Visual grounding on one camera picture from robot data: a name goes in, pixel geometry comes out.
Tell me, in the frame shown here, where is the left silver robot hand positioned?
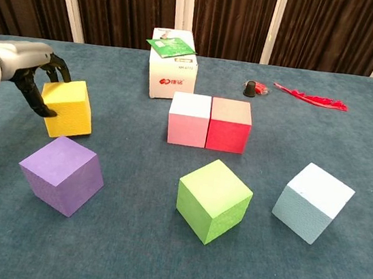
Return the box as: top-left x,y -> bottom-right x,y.
0,37 -> 77,121

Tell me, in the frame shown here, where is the yellow foam cube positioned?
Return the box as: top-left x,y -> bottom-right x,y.
35,74 -> 99,143

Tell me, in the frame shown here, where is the pink foam cube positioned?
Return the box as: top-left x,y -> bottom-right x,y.
164,90 -> 213,149

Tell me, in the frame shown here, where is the red foam cube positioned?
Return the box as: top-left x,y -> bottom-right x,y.
205,96 -> 255,156

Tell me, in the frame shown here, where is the light blue foam cube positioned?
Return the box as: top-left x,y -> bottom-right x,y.
267,158 -> 359,251

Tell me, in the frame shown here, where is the purple foam cube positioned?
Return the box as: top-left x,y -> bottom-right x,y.
12,130 -> 110,222

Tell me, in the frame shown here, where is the green sachet packet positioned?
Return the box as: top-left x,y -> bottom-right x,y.
143,33 -> 200,63

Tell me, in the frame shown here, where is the white cardboard box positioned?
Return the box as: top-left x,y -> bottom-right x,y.
144,26 -> 203,104

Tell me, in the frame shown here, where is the teal felt table cover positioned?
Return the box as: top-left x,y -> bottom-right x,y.
0,27 -> 373,279

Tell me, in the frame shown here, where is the small black cap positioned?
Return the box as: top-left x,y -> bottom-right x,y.
242,79 -> 258,98

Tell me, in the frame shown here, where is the green foam cube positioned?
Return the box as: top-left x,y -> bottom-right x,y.
170,154 -> 258,251

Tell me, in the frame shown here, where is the red candy wrapper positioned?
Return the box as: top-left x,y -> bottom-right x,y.
253,80 -> 271,97

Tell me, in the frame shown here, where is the red feather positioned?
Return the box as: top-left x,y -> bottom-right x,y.
271,82 -> 352,113

